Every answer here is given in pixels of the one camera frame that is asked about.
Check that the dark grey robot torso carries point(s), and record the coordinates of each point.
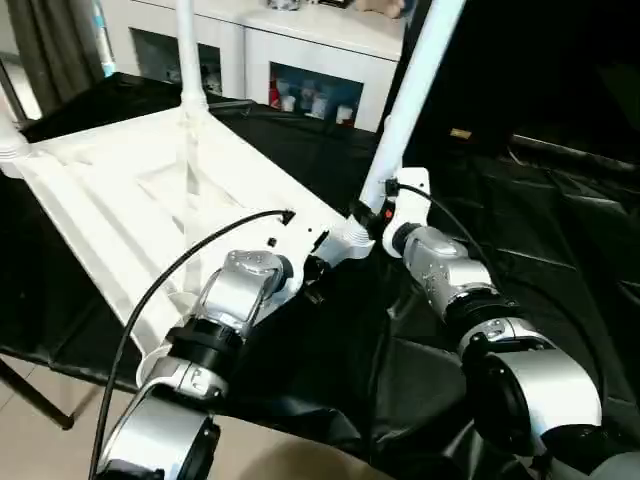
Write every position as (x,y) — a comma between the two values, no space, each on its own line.
(615,465)

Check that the pink soft toy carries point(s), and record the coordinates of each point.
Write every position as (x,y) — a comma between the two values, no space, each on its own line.
(380,6)

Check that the white blue patterned roll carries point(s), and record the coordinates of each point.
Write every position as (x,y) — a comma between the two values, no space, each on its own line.
(106,40)

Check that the black metal table frame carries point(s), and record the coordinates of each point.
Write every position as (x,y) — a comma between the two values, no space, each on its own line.
(35,395)

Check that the beige curtain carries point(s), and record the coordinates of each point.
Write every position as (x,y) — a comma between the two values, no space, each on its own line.
(55,50)

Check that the white plastic table top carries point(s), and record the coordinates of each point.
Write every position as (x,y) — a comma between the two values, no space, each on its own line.
(125,200)

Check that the black work mat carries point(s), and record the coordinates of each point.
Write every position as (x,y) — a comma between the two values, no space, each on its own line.
(525,240)

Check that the white tub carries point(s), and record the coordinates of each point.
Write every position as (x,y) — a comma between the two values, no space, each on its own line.
(318,105)

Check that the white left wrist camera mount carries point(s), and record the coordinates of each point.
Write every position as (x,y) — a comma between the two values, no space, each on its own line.
(295,240)

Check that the small silver object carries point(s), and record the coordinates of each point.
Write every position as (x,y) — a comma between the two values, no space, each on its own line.
(283,3)

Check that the small gold object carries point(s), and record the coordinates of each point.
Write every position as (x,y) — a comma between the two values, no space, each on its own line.
(460,134)

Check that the dark long rod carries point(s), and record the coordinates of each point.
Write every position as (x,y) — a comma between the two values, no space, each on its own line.
(575,152)

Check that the white cup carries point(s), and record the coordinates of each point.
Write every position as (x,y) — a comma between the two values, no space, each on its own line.
(344,115)

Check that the red package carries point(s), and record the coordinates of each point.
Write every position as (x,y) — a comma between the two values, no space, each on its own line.
(275,92)

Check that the white jar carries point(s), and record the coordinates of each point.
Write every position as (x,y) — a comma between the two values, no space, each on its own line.
(288,104)

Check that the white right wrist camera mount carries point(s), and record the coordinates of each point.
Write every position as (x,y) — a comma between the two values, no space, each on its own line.
(412,200)

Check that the white glass door cabinet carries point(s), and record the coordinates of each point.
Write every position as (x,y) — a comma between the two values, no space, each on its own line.
(320,30)

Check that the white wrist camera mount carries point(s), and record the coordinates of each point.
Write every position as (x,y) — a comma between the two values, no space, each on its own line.
(295,240)
(412,200)

